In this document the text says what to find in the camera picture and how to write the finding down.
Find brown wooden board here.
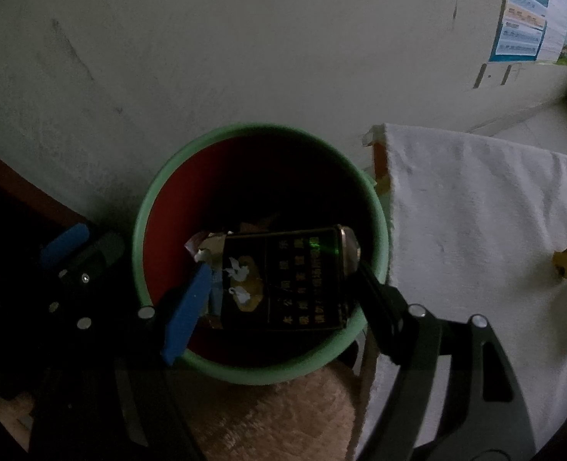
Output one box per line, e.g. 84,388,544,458
0,138,90,229

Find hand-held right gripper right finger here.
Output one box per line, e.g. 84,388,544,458
353,262,539,461

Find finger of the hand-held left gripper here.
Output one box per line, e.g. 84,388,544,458
58,231,126,279
38,223,92,270

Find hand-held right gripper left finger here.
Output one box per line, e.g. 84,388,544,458
29,262,214,461

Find white wall poster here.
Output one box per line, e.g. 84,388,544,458
533,0,567,63

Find green bin with red inside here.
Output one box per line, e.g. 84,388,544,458
131,124,391,386

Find blue chart wall poster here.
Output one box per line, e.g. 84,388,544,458
487,0,553,63

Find white table cloth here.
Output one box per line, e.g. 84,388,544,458
355,122,567,447

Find beige plush blanket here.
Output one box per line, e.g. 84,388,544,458
0,358,361,461

